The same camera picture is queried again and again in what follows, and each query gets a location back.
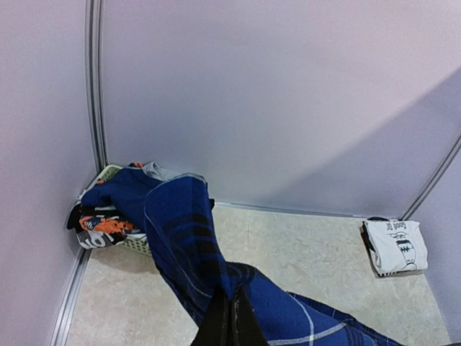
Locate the solid blue garment in basket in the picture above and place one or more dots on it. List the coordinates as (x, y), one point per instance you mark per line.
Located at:
(126, 191)

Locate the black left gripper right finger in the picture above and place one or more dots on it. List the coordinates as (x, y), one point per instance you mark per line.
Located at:
(244, 326)

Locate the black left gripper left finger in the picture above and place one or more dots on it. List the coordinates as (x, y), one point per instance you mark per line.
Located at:
(216, 328)

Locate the black white orange printed shirt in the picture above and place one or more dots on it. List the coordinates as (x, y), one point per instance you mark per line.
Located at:
(101, 230)

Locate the blue plaid flannel shirt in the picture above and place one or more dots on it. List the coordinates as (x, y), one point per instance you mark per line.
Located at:
(181, 236)

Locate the cream perforated laundry basket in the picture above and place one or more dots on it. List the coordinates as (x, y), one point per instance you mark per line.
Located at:
(122, 230)

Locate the grey garment in basket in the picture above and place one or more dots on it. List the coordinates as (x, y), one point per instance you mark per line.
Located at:
(155, 171)

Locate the folded white cartoon t-shirt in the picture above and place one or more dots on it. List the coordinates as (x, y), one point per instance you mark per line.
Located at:
(399, 245)

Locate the folded red white shirt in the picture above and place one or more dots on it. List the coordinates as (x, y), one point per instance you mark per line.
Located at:
(372, 254)

